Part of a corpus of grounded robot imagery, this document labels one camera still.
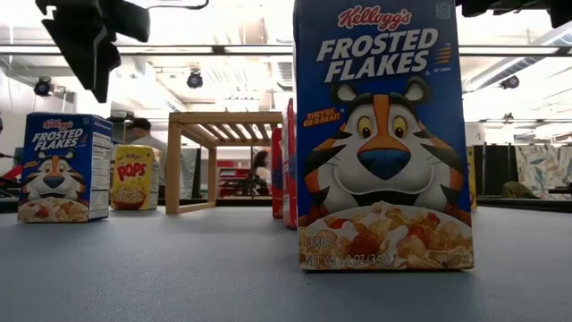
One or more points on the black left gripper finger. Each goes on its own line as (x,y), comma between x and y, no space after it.
(91,67)

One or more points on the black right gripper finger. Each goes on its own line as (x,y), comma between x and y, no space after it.
(491,5)

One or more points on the blue Frosted Flakes cereal box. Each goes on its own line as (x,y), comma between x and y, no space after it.
(62,170)
(384,134)

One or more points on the yellow Corn Pops cereal box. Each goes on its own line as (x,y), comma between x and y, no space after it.
(471,179)
(132,179)

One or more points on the red Froot Loops cereal box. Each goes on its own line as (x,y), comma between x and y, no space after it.
(277,179)
(289,179)

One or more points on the wooden slatted shelf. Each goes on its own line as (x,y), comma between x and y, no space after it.
(223,117)

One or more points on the person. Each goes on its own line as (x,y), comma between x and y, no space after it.
(154,143)
(261,172)

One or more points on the red bar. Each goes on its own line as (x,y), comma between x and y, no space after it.
(11,175)

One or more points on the leaf print hanging cloth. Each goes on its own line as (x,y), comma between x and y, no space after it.
(543,170)

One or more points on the black partition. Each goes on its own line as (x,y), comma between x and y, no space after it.
(493,172)

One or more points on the red tool cabinet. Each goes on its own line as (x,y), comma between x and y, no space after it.
(232,172)

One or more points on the olive jacket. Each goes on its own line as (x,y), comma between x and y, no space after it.
(516,190)

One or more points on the blue table mat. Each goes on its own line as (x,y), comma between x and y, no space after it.
(179,268)

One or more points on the black ceiling camera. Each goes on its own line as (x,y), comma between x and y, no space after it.
(509,82)
(195,79)
(43,86)

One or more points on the grey ventilation duct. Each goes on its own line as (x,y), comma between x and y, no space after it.
(491,71)

